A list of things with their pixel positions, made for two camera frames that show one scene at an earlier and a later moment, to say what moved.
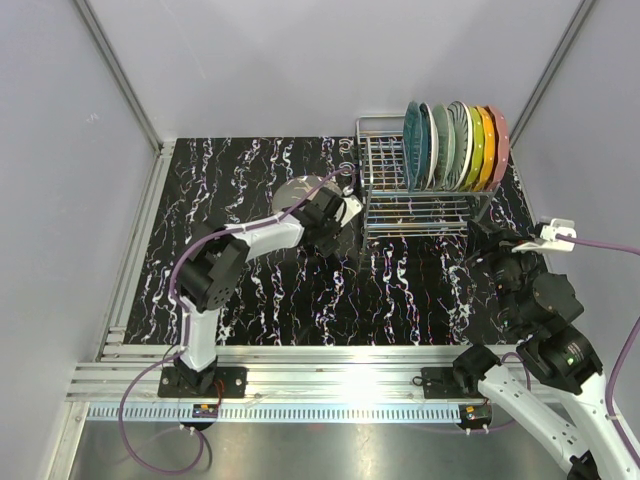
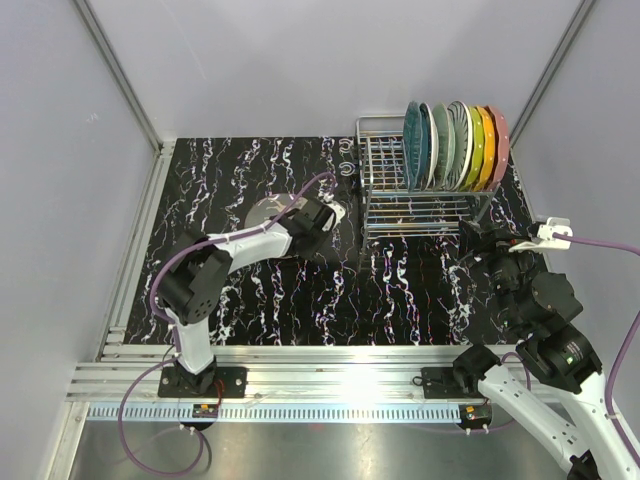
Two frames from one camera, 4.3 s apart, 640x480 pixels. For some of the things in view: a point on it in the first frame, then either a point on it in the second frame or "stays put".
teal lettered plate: [429, 147] stays put
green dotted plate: [479, 146] stays put
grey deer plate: [292, 189] to [268, 207]
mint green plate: [446, 144] stays put
